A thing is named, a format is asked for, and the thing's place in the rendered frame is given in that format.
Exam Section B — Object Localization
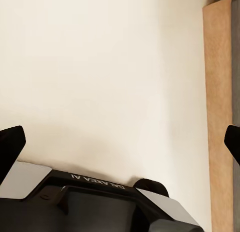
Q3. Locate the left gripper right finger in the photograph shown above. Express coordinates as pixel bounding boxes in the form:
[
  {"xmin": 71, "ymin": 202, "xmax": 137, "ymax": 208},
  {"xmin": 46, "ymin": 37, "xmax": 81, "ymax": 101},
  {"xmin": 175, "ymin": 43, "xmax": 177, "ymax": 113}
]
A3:
[{"xmin": 224, "ymin": 125, "xmax": 240, "ymax": 165}]

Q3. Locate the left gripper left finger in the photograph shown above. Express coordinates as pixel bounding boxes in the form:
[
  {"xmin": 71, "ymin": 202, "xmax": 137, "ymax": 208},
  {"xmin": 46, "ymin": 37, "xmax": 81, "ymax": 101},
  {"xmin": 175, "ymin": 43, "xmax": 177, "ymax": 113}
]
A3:
[{"xmin": 0, "ymin": 125, "xmax": 26, "ymax": 185}]

